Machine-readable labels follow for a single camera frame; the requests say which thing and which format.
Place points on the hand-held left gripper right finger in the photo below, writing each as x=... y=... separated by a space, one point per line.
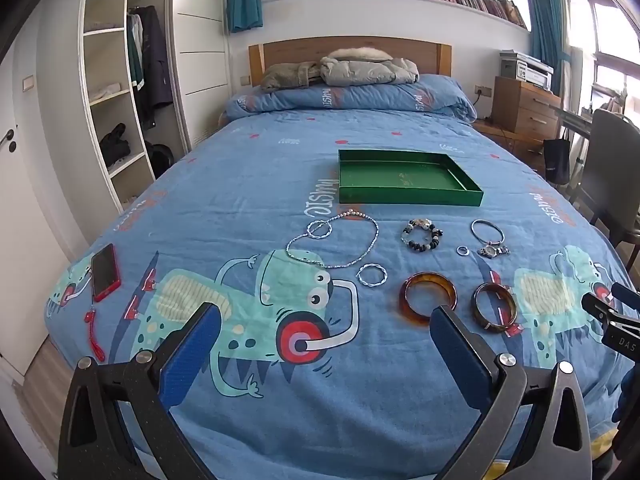
x=455 y=350

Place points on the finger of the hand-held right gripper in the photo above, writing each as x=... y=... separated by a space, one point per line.
x=627 y=292
x=595 y=305

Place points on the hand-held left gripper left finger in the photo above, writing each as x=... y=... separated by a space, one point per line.
x=192 y=355

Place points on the dark brown bangle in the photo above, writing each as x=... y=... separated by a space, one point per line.
x=476 y=307

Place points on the amber resin bangle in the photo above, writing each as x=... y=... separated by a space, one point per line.
x=404 y=297

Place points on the thin plain silver bangle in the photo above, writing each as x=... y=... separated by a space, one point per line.
x=472 y=230

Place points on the twisted silver bangle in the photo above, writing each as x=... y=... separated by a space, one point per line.
x=358 y=276
x=320 y=220

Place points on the green tray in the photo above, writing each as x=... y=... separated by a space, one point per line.
x=400 y=175

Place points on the person's right hand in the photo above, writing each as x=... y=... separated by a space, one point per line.
x=622 y=395

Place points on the red smartphone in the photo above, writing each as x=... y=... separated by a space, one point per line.
x=105 y=272

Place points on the grey chair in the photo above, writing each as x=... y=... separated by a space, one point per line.
x=610 y=160

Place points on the black tote bag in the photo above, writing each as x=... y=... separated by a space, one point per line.
x=556 y=160

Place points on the blue cartoon bed sheet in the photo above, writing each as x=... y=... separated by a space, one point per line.
x=250 y=185

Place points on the glass desk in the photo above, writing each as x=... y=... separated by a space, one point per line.
x=577 y=120

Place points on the low wooden cabinet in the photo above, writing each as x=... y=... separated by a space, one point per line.
x=500 y=132

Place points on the wooden drawer chest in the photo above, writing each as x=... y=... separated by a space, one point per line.
x=525 y=110

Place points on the white door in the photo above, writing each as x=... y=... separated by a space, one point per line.
x=35 y=210

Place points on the black folded clothes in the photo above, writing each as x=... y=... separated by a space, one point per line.
x=115 y=145

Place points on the white printer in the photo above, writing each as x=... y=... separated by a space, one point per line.
x=530 y=72

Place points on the folded blue duvet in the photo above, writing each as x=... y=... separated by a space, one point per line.
x=375 y=95

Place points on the folded white cloth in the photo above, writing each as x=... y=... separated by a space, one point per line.
x=107 y=92

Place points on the long teal curtain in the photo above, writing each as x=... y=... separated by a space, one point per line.
x=542 y=20

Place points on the olive plush garment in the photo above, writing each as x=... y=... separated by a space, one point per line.
x=287 y=77

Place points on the grey puffer jacket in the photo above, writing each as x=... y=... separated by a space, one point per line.
x=365 y=70

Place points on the dark hanging coat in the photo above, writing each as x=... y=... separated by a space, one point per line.
x=155 y=60

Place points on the green and white garment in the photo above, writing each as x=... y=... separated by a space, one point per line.
x=132 y=50

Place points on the white wardrobe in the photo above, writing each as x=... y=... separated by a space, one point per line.
x=200 y=35

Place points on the wooden headboard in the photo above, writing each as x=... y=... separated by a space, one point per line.
x=300 y=52

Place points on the wall socket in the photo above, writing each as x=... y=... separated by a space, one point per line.
x=483 y=90

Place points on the wall light switch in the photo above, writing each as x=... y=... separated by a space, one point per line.
x=28 y=80

